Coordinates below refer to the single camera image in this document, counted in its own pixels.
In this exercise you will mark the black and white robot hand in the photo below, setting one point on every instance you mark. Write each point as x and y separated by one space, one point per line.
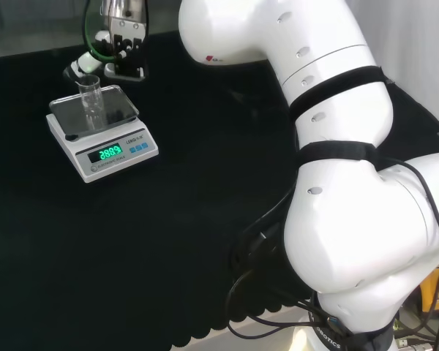
126 51

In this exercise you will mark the clear glass beaker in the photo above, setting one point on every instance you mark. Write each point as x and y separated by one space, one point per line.
92 106

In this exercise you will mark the white electronic balance steel pan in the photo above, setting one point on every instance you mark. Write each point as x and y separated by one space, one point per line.
106 146

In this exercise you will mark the black bench cloth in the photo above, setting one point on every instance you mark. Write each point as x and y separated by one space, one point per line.
168 237

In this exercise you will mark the yellow stop button box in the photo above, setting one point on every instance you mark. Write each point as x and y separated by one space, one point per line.
433 292

